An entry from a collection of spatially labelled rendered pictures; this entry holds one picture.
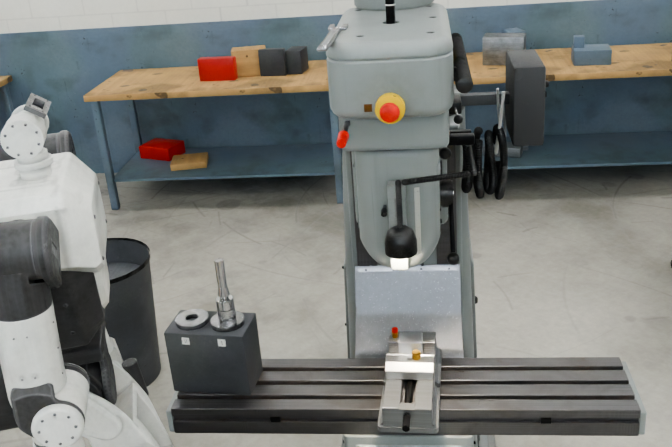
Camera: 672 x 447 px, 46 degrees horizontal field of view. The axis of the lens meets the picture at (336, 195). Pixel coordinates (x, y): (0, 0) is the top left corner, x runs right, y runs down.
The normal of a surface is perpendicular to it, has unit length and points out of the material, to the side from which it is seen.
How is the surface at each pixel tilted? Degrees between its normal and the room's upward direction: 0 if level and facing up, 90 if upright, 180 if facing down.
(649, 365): 0
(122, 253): 86
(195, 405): 0
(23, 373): 90
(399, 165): 90
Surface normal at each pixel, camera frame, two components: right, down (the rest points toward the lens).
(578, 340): -0.07, -0.92
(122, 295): 0.64, 0.31
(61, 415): 0.21, 0.36
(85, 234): 0.84, 0.06
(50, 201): 0.10, -0.45
